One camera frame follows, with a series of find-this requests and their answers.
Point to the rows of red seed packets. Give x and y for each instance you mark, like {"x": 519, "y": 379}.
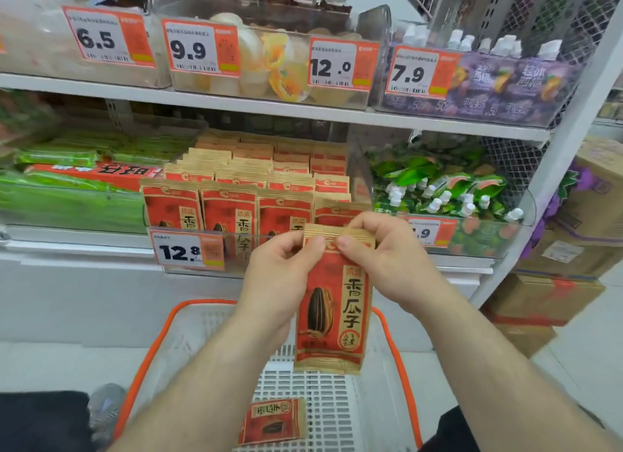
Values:
{"x": 233, "y": 184}

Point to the white metal shelving unit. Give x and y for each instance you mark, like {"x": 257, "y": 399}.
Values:
{"x": 292, "y": 108}

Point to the person's left forearm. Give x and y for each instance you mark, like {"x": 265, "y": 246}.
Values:
{"x": 209, "y": 383}

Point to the cardboard box with red tape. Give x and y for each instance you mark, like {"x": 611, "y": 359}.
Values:
{"x": 545, "y": 298}

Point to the pile of green drink pouches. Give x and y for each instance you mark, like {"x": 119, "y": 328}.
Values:
{"x": 438, "y": 184}

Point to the person's black trousers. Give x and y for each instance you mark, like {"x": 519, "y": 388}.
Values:
{"x": 39, "y": 422}

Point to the cardboard box with white label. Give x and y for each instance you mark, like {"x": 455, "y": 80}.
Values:
{"x": 564, "y": 254}

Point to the stack of green packets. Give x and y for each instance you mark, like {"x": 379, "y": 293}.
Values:
{"x": 73, "y": 203}

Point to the clear plastic shelf bin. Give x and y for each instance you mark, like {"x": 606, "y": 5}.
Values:
{"x": 44, "y": 62}
{"x": 233, "y": 267}
{"x": 73, "y": 213}
{"x": 486, "y": 111}
{"x": 272, "y": 89}
{"x": 491, "y": 245}

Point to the person's grey shoe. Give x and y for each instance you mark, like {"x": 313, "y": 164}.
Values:
{"x": 104, "y": 410}

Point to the pile of pale packets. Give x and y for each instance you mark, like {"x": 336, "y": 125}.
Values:
{"x": 34, "y": 33}

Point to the person's right hand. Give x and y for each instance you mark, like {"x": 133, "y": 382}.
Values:
{"x": 399, "y": 262}

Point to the cardboard box with purple print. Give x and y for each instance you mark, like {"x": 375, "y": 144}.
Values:
{"x": 596, "y": 198}

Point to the pile of jelly cups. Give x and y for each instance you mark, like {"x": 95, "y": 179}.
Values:
{"x": 280, "y": 70}

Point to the red seed snack packet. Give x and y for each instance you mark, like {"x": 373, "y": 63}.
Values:
{"x": 336, "y": 320}
{"x": 272, "y": 421}

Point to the person's right forearm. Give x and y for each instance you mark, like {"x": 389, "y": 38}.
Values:
{"x": 501, "y": 383}

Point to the white basket with orange rim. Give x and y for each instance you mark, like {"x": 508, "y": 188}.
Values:
{"x": 336, "y": 408}

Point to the white and orange price tag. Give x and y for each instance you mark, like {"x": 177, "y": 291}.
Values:
{"x": 421, "y": 72}
{"x": 187, "y": 250}
{"x": 343, "y": 64}
{"x": 108, "y": 36}
{"x": 431, "y": 232}
{"x": 200, "y": 48}

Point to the person's left hand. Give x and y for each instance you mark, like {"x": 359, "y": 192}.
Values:
{"x": 272, "y": 276}

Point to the person's right thumb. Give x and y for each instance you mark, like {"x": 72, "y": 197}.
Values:
{"x": 353, "y": 252}

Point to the small plain cardboard box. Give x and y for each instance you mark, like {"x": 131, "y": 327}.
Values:
{"x": 528, "y": 337}

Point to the long red carton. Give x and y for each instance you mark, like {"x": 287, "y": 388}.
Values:
{"x": 112, "y": 173}

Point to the person's left thumb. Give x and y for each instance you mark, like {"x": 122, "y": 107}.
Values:
{"x": 311, "y": 254}

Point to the row of purple drink pouches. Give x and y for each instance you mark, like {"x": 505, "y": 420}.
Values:
{"x": 511, "y": 79}

